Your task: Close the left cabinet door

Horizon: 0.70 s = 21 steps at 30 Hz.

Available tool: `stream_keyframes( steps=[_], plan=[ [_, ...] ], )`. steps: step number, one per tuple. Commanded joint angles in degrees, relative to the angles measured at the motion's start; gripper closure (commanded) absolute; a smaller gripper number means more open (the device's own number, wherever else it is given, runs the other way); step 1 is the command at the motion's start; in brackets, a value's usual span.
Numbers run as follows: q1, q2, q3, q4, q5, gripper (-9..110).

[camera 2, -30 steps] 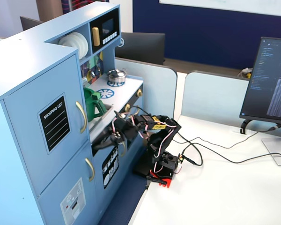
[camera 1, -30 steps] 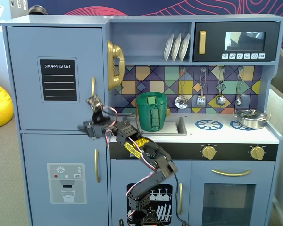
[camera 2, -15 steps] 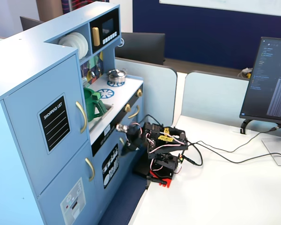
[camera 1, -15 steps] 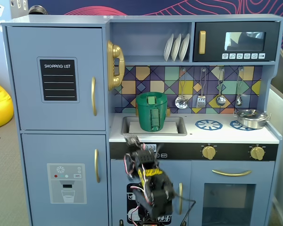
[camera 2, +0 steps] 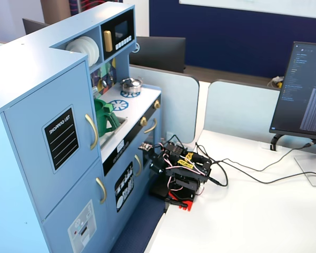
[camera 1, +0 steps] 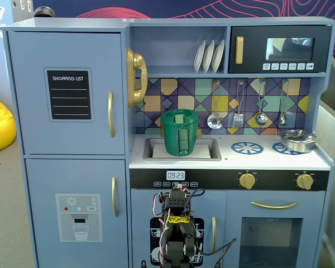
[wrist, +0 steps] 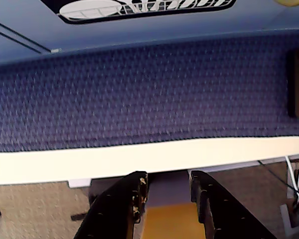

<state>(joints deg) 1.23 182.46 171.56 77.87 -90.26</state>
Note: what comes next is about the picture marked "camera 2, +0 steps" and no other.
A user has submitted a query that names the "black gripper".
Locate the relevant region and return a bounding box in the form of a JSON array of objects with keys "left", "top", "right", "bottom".
[{"left": 148, "top": 149, "right": 172, "bottom": 189}]

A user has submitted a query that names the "blue fridge door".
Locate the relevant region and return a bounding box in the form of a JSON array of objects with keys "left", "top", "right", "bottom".
[{"left": 4, "top": 60, "right": 100, "bottom": 221}]

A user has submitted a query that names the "oven door with window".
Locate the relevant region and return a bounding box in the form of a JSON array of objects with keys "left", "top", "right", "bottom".
[{"left": 141, "top": 109, "right": 162, "bottom": 172}]

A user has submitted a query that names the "dishwasher door with dish print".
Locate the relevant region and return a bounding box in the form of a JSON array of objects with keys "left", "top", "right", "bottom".
[{"left": 103, "top": 145, "right": 146, "bottom": 246}]

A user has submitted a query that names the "fridge door with dispenser print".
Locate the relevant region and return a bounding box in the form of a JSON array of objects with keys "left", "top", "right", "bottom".
[{"left": 41, "top": 159, "right": 114, "bottom": 253}]

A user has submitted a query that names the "red table clamp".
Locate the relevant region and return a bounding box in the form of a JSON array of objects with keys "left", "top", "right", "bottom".
[{"left": 168, "top": 191, "right": 194, "bottom": 212}]

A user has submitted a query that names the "grey toy sink basin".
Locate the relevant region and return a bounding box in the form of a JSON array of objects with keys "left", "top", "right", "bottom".
[{"left": 99, "top": 116, "right": 129, "bottom": 150}]

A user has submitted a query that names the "grey desk divider panel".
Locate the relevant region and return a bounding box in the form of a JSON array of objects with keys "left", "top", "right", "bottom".
[
  {"left": 129, "top": 64, "right": 200, "bottom": 144},
  {"left": 203, "top": 79, "right": 281, "bottom": 141}
]

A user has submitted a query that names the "green plastic pitcher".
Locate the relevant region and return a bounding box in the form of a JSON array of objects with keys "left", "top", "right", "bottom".
[{"left": 93, "top": 98, "right": 121, "bottom": 138}]

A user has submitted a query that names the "steel toy pot with lid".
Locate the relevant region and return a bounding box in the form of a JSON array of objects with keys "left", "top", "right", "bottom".
[{"left": 120, "top": 76, "right": 144, "bottom": 94}]

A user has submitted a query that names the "black monitor stand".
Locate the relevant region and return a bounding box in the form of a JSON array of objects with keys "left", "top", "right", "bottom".
[{"left": 269, "top": 133, "right": 285, "bottom": 152}]

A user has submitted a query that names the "black monitor back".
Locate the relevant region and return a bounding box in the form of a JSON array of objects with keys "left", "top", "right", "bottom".
[
  {"left": 22, "top": 18, "right": 51, "bottom": 35},
  {"left": 129, "top": 36, "right": 187, "bottom": 74}
]

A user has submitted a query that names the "white toy plate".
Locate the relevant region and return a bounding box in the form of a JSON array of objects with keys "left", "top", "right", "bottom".
[
  {"left": 73, "top": 37, "right": 97, "bottom": 66},
  {"left": 80, "top": 35, "right": 100, "bottom": 64}
]

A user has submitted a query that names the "computer monitor showing dark screen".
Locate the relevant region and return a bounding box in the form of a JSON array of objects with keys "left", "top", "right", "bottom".
[{"left": 269, "top": 41, "right": 316, "bottom": 141}]

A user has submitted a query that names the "stack of white plates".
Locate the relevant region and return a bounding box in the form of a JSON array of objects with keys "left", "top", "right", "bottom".
[{"left": 65, "top": 39, "right": 92, "bottom": 66}]

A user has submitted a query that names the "black toy microwave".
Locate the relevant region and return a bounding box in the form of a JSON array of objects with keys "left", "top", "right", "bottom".
[{"left": 100, "top": 9, "right": 136, "bottom": 61}]

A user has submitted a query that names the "blue toy play kitchen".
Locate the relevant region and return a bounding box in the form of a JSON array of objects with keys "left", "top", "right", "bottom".
[{"left": 0, "top": 1, "right": 163, "bottom": 253}]

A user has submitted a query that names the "long black cable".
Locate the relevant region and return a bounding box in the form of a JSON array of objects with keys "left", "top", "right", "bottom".
[
  {"left": 210, "top": 140, "right": 316, "bottom": 172},
  {"left": 195, "top": 142, "right": 316, "bottom": 186}
]

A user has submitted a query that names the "silver monitor base plate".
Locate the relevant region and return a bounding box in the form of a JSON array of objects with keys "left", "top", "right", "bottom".
[{"left": 294, "top": 154, "right": 316, "bottom": 188}]

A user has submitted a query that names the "white wall board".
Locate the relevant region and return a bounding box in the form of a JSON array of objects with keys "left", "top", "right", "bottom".
[{"left": 179, "top": 0, "right": 316, "bottom": 20}]

